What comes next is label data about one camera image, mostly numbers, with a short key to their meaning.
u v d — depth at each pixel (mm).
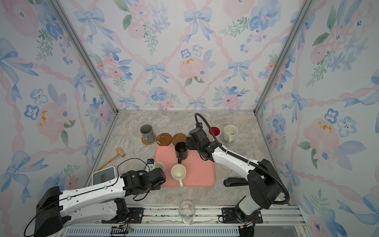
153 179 588
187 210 764
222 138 1034
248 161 472
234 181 821
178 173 872
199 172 874
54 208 407
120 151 957
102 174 820
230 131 1019
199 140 645
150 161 718
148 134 931
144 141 1010
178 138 1034
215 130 982
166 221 733
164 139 1025
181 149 925
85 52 860
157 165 804
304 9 694
